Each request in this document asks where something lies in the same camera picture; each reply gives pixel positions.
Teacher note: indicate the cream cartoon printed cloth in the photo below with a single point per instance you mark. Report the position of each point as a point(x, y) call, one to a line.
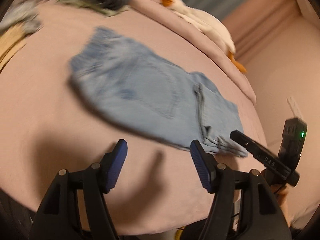
point(10, 47)

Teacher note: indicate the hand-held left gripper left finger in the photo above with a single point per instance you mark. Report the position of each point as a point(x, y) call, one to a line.
point(117, 163)

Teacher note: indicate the pink curtain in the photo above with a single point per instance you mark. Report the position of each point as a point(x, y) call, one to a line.
point(260, 25)

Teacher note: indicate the pink duvet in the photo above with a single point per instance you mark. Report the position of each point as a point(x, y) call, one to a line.
point(190, 30)

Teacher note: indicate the light blue denim pants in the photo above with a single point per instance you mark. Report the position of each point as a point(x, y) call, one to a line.
point(150, 97)

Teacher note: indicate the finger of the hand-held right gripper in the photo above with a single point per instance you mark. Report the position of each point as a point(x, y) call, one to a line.
point(260, 156)

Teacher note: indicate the small light blue shorts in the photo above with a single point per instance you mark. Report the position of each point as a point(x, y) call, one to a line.
point(20, 20)

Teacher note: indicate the folded pale green cloth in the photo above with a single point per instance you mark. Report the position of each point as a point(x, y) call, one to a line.
point(100, 7)

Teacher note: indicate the white goose plush toy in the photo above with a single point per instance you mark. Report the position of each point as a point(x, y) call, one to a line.
point(205, 17)

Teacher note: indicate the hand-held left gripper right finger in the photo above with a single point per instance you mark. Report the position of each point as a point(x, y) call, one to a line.
point(200, 166)

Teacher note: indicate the person's right hand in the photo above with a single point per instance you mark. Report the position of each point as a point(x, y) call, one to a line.
point(281, 192)

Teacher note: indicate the white wall socket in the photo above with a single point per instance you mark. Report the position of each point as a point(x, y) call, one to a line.
point(295, 106)

